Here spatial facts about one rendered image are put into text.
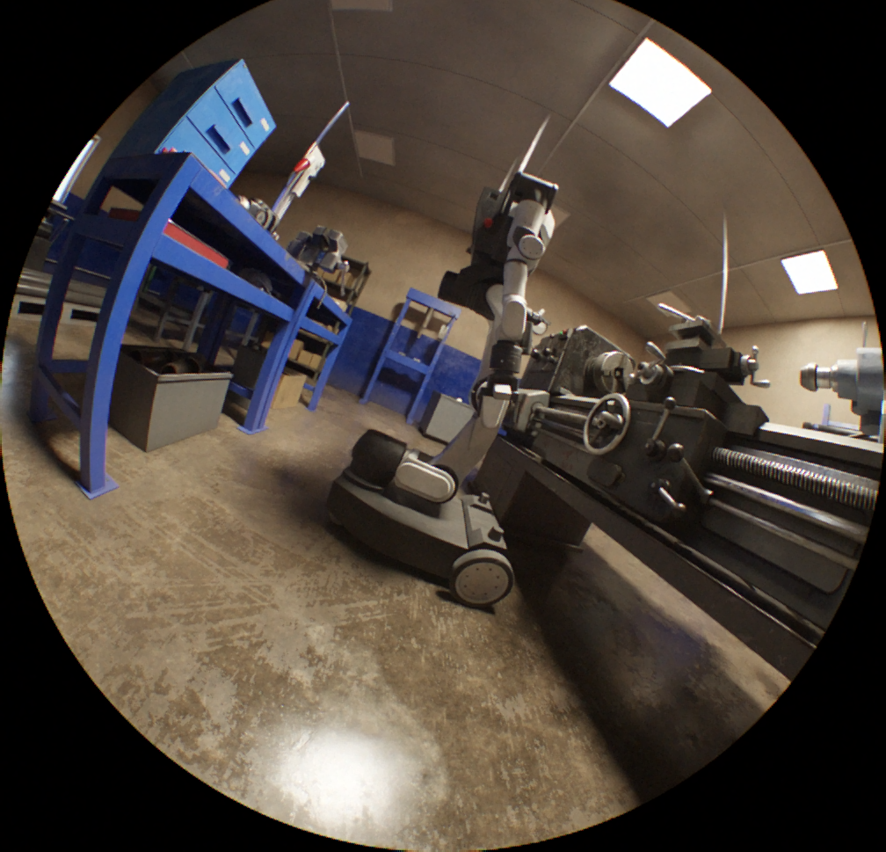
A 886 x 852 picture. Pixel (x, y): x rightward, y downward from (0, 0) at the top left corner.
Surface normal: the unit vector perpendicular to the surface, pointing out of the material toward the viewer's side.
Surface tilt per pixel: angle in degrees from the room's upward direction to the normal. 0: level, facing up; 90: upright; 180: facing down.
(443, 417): 90
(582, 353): 90
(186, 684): 0
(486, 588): 90
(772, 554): 90
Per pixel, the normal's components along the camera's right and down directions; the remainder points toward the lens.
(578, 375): 0.11, 0.10
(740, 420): -0.91, -0.39
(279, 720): 0.40, -0.92
